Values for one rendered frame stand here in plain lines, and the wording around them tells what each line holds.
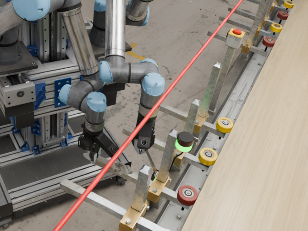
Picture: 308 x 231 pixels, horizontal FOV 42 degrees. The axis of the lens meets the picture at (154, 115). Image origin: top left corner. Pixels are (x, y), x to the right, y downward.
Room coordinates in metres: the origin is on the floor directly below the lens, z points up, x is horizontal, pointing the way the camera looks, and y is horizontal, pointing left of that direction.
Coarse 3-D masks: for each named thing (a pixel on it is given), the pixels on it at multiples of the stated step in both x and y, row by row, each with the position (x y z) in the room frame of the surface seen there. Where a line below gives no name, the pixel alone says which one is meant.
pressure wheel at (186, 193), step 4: (180, 188) 1.05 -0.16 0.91; (184, 188) 1.06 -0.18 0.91; (188, 188) 1.06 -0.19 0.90; (192, 188) 1.06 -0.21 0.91; (180, 192) 1.03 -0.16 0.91; (184, 192) 1.04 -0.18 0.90; (188, 192) 1.03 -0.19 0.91; (192, 192) 1.04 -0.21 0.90; (196, 192) 1.05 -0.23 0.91; (180, 196) 1.01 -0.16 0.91; (184, 196) 1.02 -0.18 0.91; (188, 196) 1.02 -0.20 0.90; (192, 196) 1.03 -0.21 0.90; (196, 196) 1.03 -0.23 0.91; (180, 200) 1.01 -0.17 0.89; (184, 200) 1.00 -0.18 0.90; (188, 200) 1.00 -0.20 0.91; (192, 200) 1.00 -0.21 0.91; (184, 204) 1.00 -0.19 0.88; (188, 204) 1.00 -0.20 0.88; (192, 204) 1.01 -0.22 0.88; (184, 208) 1.04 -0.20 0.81
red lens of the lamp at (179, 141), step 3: (180, 132) 1.12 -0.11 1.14; (192, 135) 1.12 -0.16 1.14; (177, 138) 1.10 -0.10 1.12; (177, 141) 1.09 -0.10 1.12; (180, 141) 1.08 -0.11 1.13; (192, 141) 1.08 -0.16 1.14; (180, 144) 1.07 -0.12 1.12; (183, 144) 1.07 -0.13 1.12; (186, 144) 1.07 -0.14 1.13; (189, 144) 1.07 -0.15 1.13
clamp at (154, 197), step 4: (168, 176) 1.13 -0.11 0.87; (156, 180) 1.10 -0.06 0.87; (168, 180) 1.12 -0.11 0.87; (152, 184) 1.07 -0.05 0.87; (156, 184) 1.08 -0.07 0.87; (160, 184) 1.08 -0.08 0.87; (164, 184) 1.08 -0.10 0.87; (152, 188) 1.05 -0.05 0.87; (160, 188) 1.06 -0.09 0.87; (148, 192) 1.03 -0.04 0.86; (152, 192) 1.03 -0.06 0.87; (156, 192) 1.03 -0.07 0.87; (160, 192) 1.04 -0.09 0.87; (148, 196) 1.03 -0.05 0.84; (152, 196) 1.03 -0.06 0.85; (156, 196) 1.02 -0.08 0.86; (160, 196) 1.05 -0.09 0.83; (152, 200) 1.03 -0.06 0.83; (156, 200) 1.02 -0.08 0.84
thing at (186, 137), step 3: (183, 132) 1.12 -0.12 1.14; (186, 132) 1.12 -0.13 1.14; (180, 135) 1.10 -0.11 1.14; (183, 135) 1.10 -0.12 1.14; (186, 135) 1.11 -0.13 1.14; (189, 135) 1.11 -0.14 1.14; (180, 138) 1.08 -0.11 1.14; (183, 138) 1.09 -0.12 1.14; (186, 138) 1.09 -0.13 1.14; (189, 138) 1.09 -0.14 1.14; (192, 138) 1.10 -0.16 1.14; (183, 141) 1.07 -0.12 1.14; (186, 141) 1.08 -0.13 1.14; (189, 141) 1.08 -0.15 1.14; (174, 147) 1.09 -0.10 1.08; (186, 147) 1.07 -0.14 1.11; (174, 150) 1.10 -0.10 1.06; (174, 159) 1.11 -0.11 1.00; (171, 165) 1.11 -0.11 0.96; (168, 171) 1.11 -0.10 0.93
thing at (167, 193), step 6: (96, 162) 1.15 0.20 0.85; (102, 162) 1.14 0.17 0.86; (132, 174) 1.11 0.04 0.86; (132, 180) 1.09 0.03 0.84; (150, 180) 1.10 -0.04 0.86; (162, 192) 1.05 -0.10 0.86; (168, 192) 1.06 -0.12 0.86; (174, 192) 1.06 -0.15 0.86; (168, 198) 1.04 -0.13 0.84; (174, 198) 1.04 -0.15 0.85; (180, 204) 1.03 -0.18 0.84
